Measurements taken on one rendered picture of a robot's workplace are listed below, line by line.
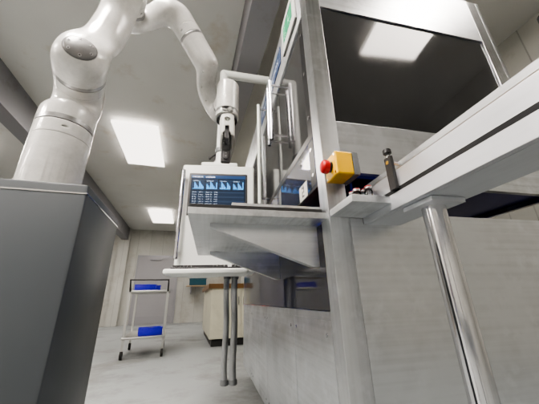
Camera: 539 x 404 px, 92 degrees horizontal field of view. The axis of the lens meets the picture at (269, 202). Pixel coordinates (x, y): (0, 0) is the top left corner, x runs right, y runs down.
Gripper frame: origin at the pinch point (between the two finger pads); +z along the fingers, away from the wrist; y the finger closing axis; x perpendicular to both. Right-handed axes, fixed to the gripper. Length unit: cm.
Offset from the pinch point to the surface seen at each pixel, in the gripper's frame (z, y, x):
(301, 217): 24.2, -10.9, -22.2
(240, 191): -24, 87, -14
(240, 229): 26.1, -2.5, -5.1
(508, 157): 26, -52, -43
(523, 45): -176, 46, -280
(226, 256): 26, 48, -4
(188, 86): -196, 179, 41
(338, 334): 55, -10, -30
